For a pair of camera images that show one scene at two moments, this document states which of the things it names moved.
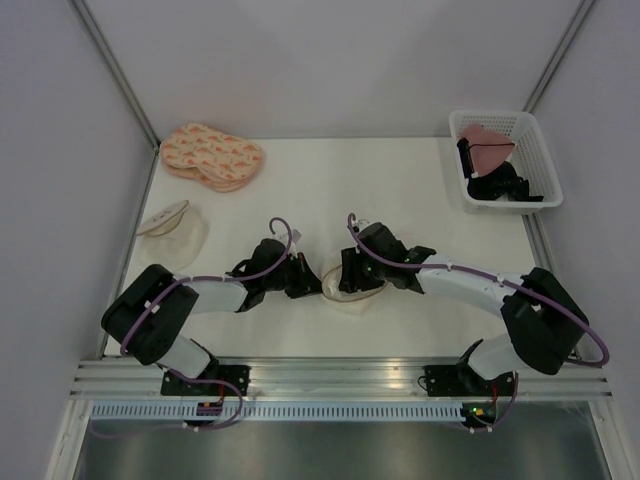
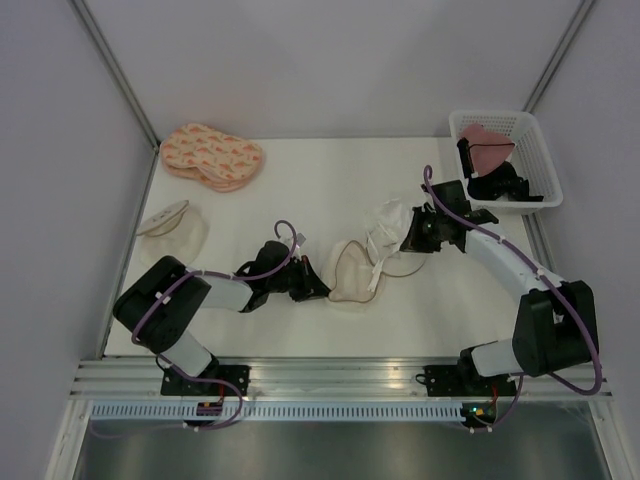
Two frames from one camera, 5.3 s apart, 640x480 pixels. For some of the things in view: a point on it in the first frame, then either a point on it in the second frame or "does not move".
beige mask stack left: x=174 y=238 does not move
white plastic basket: x=531 y=157 does not move
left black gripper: x=307 y=282 does not move
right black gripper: x=351 y=278 → x=414 y=241
